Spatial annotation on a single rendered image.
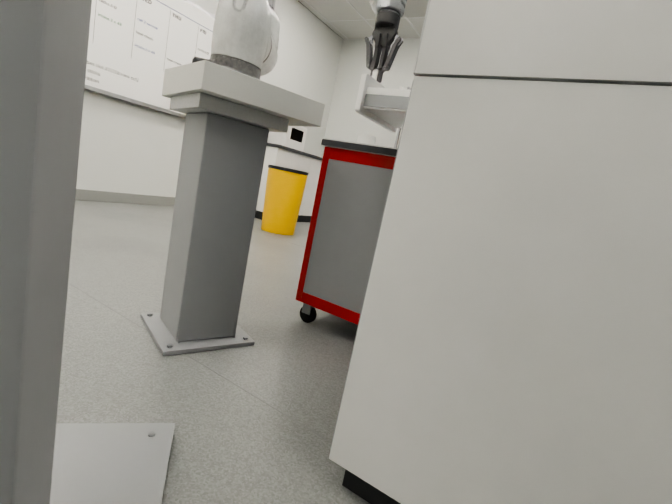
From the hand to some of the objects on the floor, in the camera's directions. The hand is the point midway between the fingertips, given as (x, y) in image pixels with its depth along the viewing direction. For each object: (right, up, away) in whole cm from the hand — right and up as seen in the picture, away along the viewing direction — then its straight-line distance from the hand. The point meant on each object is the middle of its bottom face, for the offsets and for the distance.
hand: (374, 82), depth 123 cm
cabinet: (+49, -112, -25) cm, 125 cm away
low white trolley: (+7, -89, +52) cm, 104 cm away
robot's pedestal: (-62, -82, +11) cm, 103 cm away
